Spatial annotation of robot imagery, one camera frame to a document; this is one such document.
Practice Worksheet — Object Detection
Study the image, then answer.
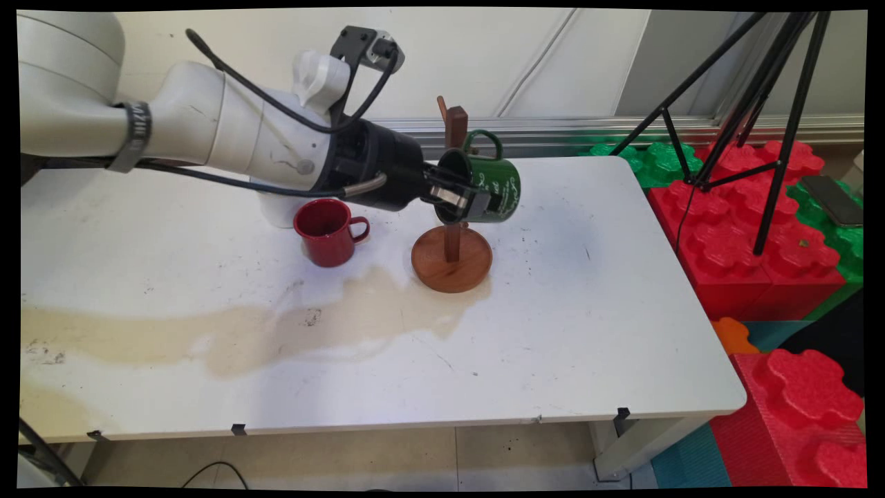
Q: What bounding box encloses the thick black cable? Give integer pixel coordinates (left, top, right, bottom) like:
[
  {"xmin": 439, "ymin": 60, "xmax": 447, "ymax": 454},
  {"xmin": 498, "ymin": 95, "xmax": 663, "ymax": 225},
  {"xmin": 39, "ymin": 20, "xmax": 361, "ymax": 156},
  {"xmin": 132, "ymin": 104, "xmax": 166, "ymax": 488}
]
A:
[{"xmin": 17, "ymin": 418, "xmax": 84, "ymax": 488}]

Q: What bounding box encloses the black tripod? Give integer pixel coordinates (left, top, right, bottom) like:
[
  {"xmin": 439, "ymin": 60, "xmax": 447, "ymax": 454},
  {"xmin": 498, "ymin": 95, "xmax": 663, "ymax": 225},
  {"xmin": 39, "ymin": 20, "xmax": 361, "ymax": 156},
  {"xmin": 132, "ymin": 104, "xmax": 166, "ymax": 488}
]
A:
[{"xmin": 608, "ymin": 10, "xmax": 832, "ymax": 257}]

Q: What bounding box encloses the white table leg frame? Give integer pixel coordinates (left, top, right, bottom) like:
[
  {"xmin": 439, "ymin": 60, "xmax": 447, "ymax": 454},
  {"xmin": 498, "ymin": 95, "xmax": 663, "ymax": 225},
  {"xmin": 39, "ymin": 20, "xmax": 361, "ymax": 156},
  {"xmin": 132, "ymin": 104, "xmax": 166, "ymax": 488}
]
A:
[{"xmin": 590, "ymin": 414, "xmax": 713, "ymax": 482}]

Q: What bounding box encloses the black cable with metal plug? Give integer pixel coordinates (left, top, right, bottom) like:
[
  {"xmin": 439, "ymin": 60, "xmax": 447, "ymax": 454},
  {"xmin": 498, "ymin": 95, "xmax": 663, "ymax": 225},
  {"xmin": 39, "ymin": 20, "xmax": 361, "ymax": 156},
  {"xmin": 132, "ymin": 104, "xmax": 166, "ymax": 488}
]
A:
[{"xmin": 104, "ymin": 158, "xmax": 389, "ymax": 200}]

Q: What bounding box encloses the black camera cable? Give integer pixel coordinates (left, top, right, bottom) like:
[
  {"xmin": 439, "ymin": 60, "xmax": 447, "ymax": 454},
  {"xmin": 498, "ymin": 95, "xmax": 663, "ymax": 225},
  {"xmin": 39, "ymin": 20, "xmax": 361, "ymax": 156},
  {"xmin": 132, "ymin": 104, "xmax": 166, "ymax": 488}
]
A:
[{"xmin": 185, "ymin": 28, "xmax": 402, "ymax": 135}]

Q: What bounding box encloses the green foam block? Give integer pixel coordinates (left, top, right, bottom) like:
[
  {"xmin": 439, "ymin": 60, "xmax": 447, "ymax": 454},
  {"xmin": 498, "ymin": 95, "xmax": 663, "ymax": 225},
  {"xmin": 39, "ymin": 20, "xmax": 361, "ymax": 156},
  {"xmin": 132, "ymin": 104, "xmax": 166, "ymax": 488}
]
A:
[
  {"xmin": 577, "ymin": 140, "xmax": 703, "ymax": 189},
  {"xmin": 787, "ymin": 177, "xmax": 865, "ymax": 320}
]

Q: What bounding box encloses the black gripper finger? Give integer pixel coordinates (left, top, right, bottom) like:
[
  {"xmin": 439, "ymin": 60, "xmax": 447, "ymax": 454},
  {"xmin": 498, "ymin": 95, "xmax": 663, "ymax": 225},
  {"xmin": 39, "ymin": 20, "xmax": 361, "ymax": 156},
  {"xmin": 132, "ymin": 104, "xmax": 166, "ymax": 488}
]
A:
[
  {"xmin": 422, "ymin": 184, "xmax": 492, "ymax": 223},
  {"xmin": 425, "ymin": 164, "xmax": 473, "ymax": 193}
]

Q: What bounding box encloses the green enamel mug white print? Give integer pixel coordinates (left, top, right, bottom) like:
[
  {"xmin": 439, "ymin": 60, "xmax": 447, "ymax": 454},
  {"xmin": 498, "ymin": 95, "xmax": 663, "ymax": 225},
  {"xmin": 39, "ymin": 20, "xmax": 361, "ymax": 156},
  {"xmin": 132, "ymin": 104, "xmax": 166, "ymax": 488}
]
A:
[{"xmin": 434, "ymin": 129, "xmax": 522, "ymax": 226}]

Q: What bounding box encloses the brown wooden mug tree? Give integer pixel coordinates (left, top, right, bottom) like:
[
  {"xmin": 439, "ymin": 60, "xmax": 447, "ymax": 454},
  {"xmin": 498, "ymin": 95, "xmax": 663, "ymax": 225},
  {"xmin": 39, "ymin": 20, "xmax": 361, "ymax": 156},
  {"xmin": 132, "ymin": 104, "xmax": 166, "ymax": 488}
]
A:
[{"xmin": 411, "ymin": 95, "xmax": 494, "ymax": 293}]

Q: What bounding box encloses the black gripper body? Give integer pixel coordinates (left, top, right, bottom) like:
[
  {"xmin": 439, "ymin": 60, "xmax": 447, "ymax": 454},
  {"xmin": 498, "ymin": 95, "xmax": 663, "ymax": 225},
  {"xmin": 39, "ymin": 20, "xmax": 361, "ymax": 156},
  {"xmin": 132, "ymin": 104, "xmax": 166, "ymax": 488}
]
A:
[{"xmin": 321, "ymin": 120, "xmax": 432, "ymax": 212}]

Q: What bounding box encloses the red enamel mug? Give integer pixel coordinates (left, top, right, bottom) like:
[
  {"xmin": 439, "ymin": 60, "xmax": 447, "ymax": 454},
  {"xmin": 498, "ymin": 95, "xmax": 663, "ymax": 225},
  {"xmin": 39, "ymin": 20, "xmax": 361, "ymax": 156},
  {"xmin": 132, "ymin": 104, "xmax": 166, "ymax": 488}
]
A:
[{"xmin": 293, "ymin": 199, "xmax": 371, "ymax": 268}]

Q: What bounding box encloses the black smartphone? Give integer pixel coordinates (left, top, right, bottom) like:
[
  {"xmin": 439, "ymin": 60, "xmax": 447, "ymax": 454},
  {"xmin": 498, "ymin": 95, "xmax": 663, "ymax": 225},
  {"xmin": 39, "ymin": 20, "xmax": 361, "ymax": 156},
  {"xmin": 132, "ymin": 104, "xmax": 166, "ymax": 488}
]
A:
[{"xmin": 798, "ymin": 175, "xmax": 864, "ymax": 228}]

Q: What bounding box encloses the orange foam piece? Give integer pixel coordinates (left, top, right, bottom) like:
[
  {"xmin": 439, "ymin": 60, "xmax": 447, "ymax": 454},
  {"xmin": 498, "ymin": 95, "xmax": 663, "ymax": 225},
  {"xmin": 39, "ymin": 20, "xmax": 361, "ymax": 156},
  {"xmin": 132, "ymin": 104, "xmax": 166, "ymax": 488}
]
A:
[{"xmin": 711, "ymin": 317, "xmax": 761, "ymax": 356}]

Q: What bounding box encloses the grey velcro strap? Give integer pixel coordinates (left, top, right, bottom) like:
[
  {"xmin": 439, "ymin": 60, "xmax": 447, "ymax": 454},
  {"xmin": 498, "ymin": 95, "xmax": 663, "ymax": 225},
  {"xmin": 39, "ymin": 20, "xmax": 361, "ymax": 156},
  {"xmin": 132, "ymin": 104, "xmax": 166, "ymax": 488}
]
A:
[{"xmin": 106, "ymin": 102, "xmax": 152, "ymax": 174}]

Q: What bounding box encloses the black floor cable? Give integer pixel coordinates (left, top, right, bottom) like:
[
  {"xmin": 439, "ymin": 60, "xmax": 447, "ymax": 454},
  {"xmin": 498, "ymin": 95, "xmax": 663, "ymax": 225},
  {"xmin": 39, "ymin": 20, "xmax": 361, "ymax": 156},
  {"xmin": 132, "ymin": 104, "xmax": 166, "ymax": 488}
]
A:
[{"xmin": 181, "ymin": 461, "xmax": 250, "ymax": 490}]

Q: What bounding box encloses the aluminium wall rail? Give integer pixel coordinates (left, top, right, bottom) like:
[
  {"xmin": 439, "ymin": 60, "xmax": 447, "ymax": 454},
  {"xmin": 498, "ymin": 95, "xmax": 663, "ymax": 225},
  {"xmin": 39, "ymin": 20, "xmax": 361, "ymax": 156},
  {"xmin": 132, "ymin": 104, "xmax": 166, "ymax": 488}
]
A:
[{"xmin": 387, "ymin": 114, "xmax": 865, "ymax": 161}]

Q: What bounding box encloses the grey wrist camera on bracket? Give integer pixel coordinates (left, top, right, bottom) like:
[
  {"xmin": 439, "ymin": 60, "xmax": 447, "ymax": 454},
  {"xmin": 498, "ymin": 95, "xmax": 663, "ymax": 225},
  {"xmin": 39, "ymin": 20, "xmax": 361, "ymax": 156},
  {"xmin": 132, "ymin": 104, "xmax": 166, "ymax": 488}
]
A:
[{"xmin": 330, "ymin": 26, "xmax": 407, "ymax": 78}]

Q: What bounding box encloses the large red foam block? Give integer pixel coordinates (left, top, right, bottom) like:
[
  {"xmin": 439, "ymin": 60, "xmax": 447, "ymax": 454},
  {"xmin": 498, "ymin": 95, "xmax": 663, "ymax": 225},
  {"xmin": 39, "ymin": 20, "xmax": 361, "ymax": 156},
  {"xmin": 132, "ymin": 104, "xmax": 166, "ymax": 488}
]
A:
[{"xmin": 646, "ymin": 138, "xmax": 848, "ymax": 323}]

